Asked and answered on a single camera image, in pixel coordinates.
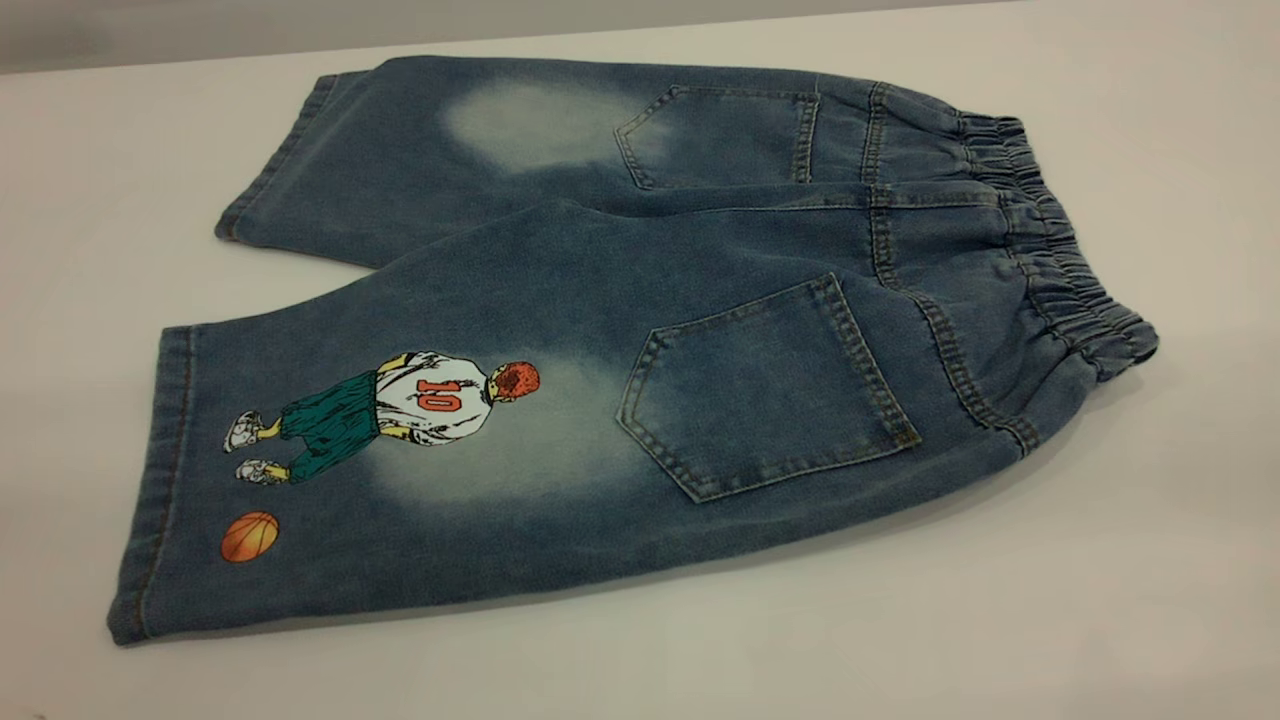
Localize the blue denim shorts basketball print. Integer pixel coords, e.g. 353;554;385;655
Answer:
107;55;1161;646

